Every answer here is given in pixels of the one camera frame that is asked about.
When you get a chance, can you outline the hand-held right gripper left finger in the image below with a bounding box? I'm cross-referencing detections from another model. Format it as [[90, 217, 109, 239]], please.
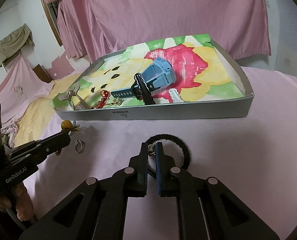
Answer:
[[19, 142, 149, 240]]

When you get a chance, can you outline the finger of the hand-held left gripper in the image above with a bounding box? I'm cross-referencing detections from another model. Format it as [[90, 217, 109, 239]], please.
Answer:
[[8, 131, 72, 155], [10, 137, 72, 166]]

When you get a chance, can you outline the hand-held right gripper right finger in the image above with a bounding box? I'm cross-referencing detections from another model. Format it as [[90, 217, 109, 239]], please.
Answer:
[[156, 141, 282, 240]]

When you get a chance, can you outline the black hair tie with charm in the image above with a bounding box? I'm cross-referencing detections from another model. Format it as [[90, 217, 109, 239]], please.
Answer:
[[146, 134, 191, 170]]

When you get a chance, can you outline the silver metal clip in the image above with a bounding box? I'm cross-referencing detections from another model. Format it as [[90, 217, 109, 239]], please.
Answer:
[[58, 82, 87, 111]]

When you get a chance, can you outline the grey shallow tray box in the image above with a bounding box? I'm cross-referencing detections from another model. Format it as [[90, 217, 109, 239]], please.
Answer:
[[53, 33, 254, 121]]

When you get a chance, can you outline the red bead bracelet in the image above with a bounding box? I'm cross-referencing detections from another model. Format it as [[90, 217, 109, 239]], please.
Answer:
[[90, 90, 110, 110]]

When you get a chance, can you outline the white hair clip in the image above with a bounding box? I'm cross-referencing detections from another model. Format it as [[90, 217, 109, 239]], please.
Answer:
[[168, 88, 183, 103]]

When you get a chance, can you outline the black hair clip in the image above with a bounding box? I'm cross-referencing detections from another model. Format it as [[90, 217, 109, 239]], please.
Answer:
[[131, 73, 156, 105]]

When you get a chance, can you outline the blue wrist watch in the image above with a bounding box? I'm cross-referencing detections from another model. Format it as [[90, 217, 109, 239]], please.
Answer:
[[110, 57, 176, 100]]

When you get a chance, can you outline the person's left hand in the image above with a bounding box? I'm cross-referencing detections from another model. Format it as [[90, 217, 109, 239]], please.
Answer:
[[0, 183, 34, 222]]

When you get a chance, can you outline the yellow blanket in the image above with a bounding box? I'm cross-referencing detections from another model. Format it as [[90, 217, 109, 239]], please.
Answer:
[[13, 72, 85, 148]]

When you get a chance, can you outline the crumpled pink cloth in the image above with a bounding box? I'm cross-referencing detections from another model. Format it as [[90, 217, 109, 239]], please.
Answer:
[[1, 120, 19, 148]]

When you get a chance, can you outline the pink embroidered sheet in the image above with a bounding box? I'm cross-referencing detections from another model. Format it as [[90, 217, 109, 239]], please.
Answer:
[[0, 54, 55, 113]]

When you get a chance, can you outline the brown wooden board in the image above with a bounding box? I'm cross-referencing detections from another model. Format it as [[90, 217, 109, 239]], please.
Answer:
[[33, 64, 54, 83]]

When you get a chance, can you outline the pink tablecloth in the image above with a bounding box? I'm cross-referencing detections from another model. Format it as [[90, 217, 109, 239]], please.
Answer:
[[3, 65, 297, 240]]

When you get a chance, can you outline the olive green cloth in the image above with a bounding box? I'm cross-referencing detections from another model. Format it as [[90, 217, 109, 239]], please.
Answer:
[[0, 24, 34, 67]]

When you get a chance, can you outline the tied pink curtain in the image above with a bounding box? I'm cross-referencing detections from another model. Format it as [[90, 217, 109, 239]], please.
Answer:
[[36, 0, 89, 59]]

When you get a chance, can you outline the colourful painted paper lining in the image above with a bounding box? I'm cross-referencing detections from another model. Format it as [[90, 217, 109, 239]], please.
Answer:
[[53, 33, 246, 110]]

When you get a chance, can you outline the large pink curtain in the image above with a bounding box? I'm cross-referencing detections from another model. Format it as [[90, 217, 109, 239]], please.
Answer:
[[63, 0, 271, 64]]

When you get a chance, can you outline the silver ring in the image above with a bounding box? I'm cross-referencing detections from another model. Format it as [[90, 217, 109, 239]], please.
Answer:
[[74, 139, 85, 153]]

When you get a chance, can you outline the wooden window frame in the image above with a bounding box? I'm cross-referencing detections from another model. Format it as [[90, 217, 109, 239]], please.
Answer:
[[40, 0, 62, 47]]

